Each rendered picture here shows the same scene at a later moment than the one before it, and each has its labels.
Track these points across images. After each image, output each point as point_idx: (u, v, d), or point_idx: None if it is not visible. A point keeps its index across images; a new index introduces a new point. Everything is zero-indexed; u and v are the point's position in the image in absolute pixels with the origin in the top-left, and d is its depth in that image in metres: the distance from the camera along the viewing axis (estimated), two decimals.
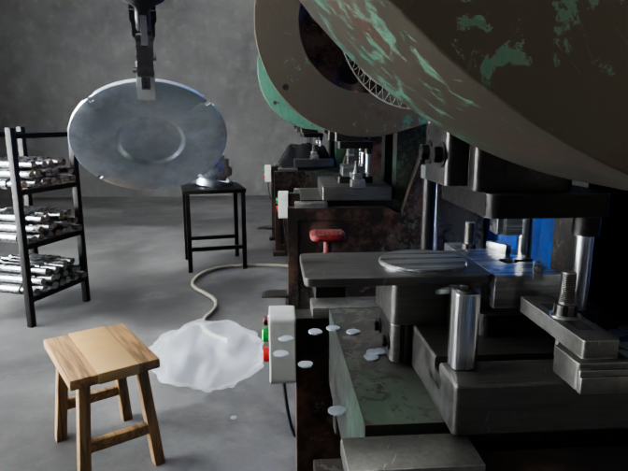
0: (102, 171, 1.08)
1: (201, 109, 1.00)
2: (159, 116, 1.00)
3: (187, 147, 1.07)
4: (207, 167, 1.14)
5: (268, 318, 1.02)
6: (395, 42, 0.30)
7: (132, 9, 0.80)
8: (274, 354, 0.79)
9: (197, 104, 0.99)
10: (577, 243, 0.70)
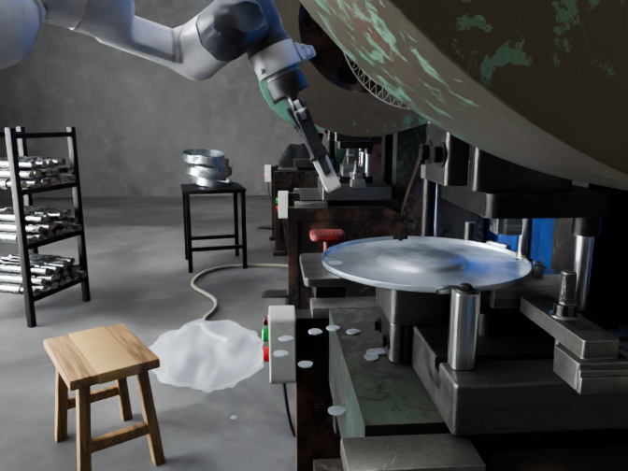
0: (398, 243, 0.90)
1: None
2: (410, 269, 0.72)
3: (473, 266, 0.75)
4: (522, 264, 0.76)
5: (268, 318, 1.02)
6: (395, 42, 0.30)
7: None
8: (274, 354, 0.79)
9: None
10: (577, 243, 0.70)
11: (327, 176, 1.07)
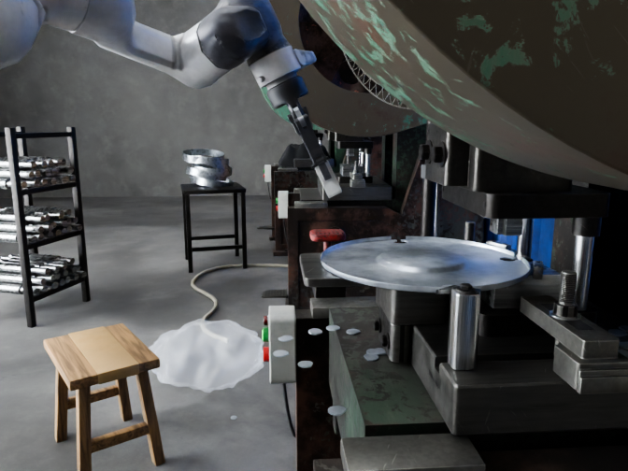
0: None
1: None
2: (465, 264, 0.75)
3: None
4: (415, 240, 0.91)
5: (268, 318, 1.02)
6: (395, 42, 0.30)
7: (302, 107, 1.06)
8: (274, 354, 0.79)
9: None
10: (577, 243, 0.70)
11: (328, 181, 1.07)
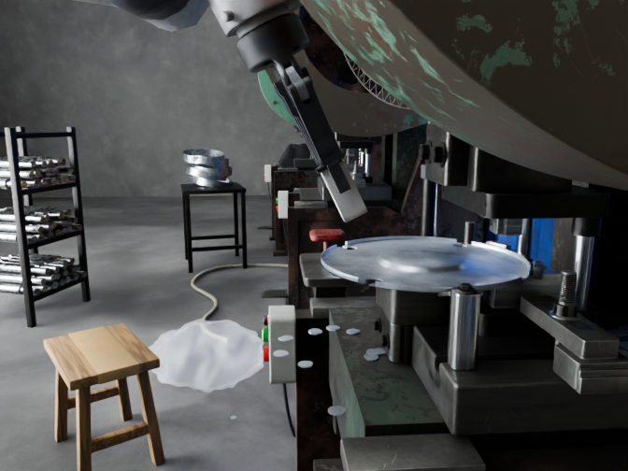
0: (510, 276, 0.71)
1: None
2: (400, 249, 0.84)
3: (377, 264, 0.76)
4: (352, 278, 0.69)
5: (268, 318, 1.02)
6: (395, 42, 0.30)
7: None
8: (274, 354, 0.79)
9: None
10: (577, 243, 0.70)
11: (344, 195, 0.64)
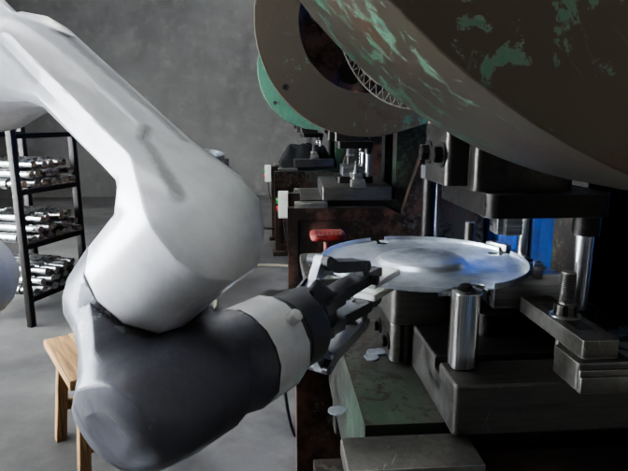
0: None
1: None
2: (378, 257, 0.79)
3: (420, 274, 0.71)
4: None
5: None
6: (395, 42, 0.30)
7: None
8: None
9: None
10: (577, 243, 0.70)
11: (379, 273, 0.66)
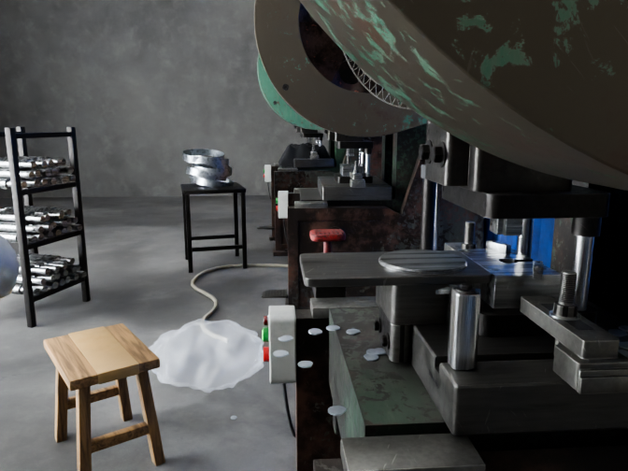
0: None
1: None
2: None
3: None
4: None
5: (268, 318, 1.02)
6: (395, 42, 0.30)
7: None
8: (274, 354, 0.79)
9: None
10: (577, 243, 0.70)
11: None
